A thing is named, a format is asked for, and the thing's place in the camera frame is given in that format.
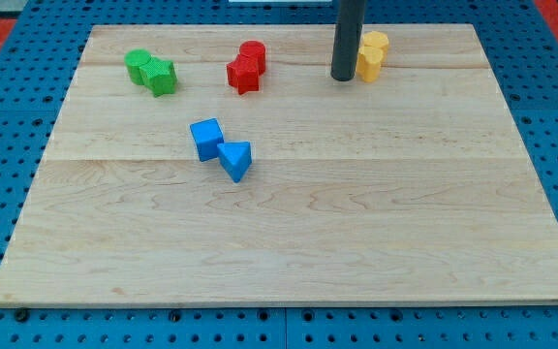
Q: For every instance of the blue triangle block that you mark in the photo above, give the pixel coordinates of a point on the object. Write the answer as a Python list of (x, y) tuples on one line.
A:
[(235, 158)]

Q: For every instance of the blue cube block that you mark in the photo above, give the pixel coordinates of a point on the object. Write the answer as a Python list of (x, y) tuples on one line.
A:
[(207, 134)]

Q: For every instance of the red star block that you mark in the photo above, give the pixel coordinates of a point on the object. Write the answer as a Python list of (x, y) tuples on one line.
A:
[(243, 74)]

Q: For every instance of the green star block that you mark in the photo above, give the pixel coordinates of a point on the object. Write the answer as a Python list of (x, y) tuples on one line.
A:
[(159, 76)]

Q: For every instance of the wooden board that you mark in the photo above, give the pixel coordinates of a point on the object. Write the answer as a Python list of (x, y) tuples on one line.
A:
[(413, 190)]

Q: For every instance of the red cylinder block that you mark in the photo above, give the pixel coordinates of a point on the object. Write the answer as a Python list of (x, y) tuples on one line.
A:
[(255, 50)]

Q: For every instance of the yellow hexagon block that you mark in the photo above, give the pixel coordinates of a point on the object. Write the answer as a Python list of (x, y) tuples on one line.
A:
[(377, 39)]

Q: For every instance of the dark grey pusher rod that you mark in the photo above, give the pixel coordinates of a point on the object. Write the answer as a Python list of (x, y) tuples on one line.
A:
[(348, 27)]

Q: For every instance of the green cylinder block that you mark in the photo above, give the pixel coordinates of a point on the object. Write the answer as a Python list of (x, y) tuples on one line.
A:
[(133, 60)]

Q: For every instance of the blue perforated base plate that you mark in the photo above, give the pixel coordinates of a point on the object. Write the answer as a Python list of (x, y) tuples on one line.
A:
[(37, 62)]

